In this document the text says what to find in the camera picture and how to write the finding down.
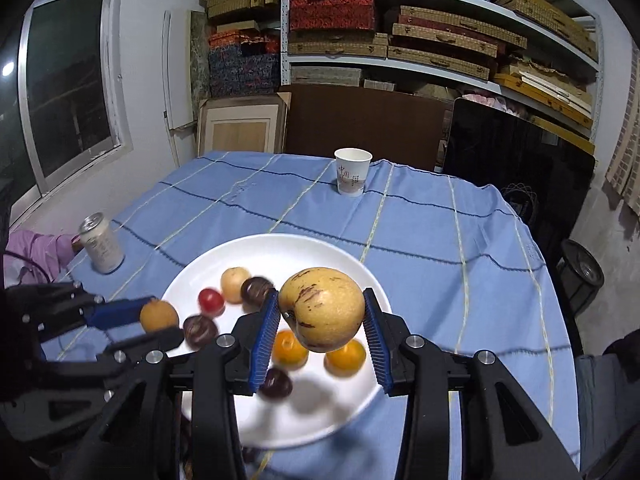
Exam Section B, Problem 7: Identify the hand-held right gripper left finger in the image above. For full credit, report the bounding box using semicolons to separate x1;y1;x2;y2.
60;289;281;480

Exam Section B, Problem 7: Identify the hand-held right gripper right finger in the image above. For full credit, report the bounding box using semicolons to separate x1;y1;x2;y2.
362;287;583;480

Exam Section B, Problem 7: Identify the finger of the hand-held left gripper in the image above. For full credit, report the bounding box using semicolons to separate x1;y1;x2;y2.
7;282;151;343
0;326;185;461

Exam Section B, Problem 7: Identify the small yellow-orange citrus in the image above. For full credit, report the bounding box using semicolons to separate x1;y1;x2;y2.
324;338;367;377
272;329;310;367

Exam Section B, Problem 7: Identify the orange tangerine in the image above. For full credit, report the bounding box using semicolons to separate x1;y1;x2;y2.
139;299;180;333

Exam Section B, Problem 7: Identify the dark purple plum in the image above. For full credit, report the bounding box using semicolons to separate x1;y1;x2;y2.
258;367;293;401
240;276;275;307
182;315;219;348

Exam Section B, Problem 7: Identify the large striped yellow pepino melon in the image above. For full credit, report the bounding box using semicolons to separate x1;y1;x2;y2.
277;267;366;353

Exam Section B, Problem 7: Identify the peach-coloured round fruit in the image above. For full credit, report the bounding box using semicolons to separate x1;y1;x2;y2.
220;266;252;304

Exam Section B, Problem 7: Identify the red cherry tomato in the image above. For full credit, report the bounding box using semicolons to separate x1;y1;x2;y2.
198;287;225;316

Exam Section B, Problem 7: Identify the white round plate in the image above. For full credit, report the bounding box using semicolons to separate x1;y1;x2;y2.
160;233;393;450

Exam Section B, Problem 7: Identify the beige drink can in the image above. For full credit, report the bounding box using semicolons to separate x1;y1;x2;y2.
78;213;125;275

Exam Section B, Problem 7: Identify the blue checked tablecloth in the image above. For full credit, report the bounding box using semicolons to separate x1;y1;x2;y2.
52;150;581;480

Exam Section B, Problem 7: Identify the purple garment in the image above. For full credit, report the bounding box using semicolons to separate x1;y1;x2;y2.
2;230;83;291

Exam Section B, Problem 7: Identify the white paper cup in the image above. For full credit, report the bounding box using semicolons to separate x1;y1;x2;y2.
334;148;373;197

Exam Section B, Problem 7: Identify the black round bin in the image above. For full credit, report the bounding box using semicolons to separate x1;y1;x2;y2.
555;239;606;316

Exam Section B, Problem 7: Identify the beige framed panel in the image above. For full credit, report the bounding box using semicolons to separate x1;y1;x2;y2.
196;94;291;157

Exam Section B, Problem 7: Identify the brown board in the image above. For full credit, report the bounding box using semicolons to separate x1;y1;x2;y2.
277;84;451;171

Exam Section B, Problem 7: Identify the black flat panel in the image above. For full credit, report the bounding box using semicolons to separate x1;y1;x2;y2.
442;97;597;271

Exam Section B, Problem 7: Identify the white leaning strip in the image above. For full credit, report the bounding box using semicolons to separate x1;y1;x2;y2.
161;10;182;167

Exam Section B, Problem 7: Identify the aluminium framed window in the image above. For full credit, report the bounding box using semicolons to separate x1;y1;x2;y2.
17;0;135;196

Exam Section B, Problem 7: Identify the mottled grey-green board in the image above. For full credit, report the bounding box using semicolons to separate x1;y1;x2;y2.
189;10;212;103

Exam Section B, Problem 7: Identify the stack of blue patterned boxes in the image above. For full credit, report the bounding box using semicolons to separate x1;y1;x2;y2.
207;30;282;98

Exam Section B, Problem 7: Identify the shelf of flat boxes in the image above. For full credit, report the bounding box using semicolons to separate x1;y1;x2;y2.
200;0;601;131

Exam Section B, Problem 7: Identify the beige checked curtain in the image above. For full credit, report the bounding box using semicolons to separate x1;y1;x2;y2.
605;45;640;211

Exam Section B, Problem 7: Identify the white metal shelf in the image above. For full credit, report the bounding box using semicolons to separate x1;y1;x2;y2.
280;0;601;141

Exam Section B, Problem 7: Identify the stack of red patterned boxes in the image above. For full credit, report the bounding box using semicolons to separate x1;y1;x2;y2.
289;0;401;33

